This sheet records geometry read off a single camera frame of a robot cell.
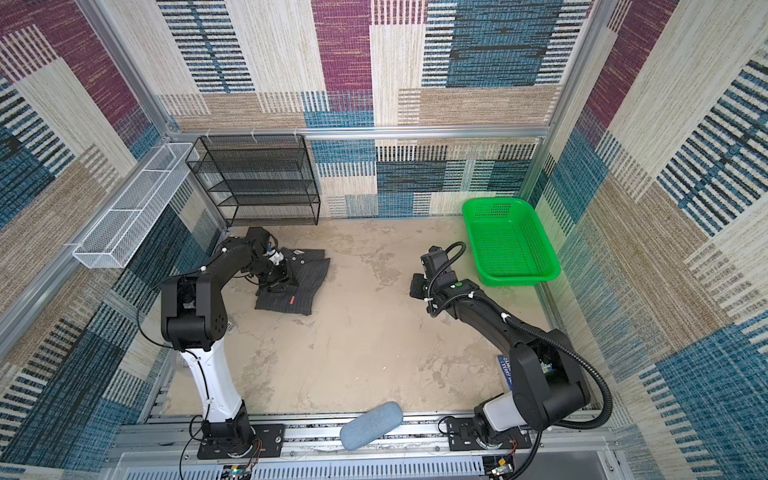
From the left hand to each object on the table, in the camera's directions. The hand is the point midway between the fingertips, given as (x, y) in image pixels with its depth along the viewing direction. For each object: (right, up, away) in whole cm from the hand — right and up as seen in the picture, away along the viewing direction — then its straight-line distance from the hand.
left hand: (294, 281), depth 97 cm
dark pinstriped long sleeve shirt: (+4, +4, +5) cm, 7 cm away
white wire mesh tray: (-34, +16, -24) cm, 44 cm away
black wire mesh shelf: (-17, +35, +12) cm, 41 cm away
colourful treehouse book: (+62, -22, -16) cm, 67 cm away
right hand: (+39, -1, -8) cm, 39 cm away
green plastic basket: (+75, +11, +15) cm, 77 cm away
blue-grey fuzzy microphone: (+26, -32, -24) cm, 48 cm away
